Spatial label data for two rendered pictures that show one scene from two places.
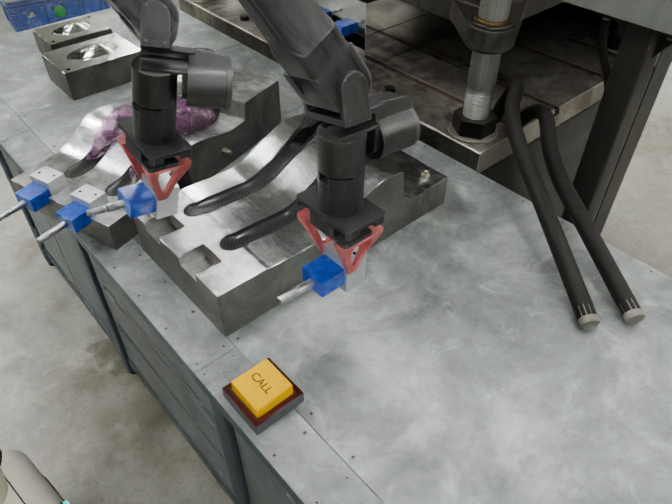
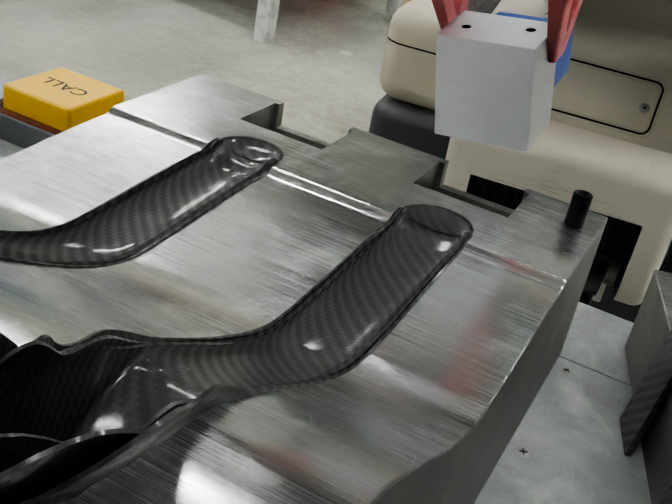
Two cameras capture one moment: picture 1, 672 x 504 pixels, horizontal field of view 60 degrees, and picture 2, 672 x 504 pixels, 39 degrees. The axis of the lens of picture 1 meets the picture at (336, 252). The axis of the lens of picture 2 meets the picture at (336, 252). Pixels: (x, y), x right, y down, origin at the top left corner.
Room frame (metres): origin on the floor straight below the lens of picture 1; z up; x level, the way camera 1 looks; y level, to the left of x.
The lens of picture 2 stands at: (1.10, 0.01, 1.09)
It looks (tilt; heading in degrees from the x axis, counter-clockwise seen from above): 29 degrees down; 153
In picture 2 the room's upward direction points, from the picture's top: 11 degrees clockwise
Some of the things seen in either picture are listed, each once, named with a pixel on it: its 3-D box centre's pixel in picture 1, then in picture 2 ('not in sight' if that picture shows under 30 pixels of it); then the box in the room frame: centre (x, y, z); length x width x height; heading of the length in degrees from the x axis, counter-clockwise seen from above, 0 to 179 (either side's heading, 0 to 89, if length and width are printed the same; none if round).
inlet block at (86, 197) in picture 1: (70, 219); not in sight; (0.77, 0.46, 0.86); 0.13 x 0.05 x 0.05; 149
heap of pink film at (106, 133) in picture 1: (154, 120); not in sight; (1.03, 0.36, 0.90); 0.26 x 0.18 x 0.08; 149
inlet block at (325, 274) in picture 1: (317, 278); not in sight; (0.55, 0.02, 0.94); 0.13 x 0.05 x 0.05; 131
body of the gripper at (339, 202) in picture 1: (340, 191); not in sight; (0.58, -0.01, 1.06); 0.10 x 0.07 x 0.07; 41
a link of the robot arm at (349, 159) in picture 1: (345, 147); not in sight; (0.58, -0.01, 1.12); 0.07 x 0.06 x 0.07; 127
